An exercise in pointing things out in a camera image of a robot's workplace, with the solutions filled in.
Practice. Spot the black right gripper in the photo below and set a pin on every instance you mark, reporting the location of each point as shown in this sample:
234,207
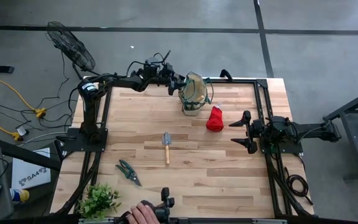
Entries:
256,130

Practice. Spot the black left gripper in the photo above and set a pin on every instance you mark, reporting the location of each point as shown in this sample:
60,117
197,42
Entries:
168,76

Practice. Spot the beige green-trimmed gardening bag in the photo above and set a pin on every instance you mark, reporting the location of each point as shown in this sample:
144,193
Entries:
191,109

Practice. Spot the red gardening gloves bundle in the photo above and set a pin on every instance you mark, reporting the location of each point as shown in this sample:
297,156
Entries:
215,121

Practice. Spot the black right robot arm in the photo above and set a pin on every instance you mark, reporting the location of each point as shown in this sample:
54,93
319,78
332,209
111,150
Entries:
309,130

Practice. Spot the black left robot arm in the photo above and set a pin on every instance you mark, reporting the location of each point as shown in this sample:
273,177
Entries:
89,118

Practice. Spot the green pruning shears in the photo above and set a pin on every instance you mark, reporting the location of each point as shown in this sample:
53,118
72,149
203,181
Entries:
128,172

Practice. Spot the grey metal stand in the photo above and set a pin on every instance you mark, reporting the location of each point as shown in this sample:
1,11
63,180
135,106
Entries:
357,146

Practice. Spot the black floor fan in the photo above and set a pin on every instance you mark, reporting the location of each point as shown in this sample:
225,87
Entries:
70,46

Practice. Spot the black handheld device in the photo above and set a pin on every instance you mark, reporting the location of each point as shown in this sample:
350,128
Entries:
163,211

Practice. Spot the person's hand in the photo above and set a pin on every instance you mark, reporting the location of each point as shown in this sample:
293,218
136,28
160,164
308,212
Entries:
141,214

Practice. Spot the green artificial plant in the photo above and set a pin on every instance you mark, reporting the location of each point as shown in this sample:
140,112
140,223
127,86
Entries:
98,200

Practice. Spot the white printed box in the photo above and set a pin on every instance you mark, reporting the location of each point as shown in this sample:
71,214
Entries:
30,174

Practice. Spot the yellow and blue object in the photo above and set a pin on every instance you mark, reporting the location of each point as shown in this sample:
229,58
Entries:
22,196

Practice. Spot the black aluminium table frame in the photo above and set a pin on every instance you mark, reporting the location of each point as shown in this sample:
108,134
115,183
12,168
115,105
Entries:
238,81

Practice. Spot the silver edge bracket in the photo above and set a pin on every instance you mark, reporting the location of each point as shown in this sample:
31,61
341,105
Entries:
95,221
269,221

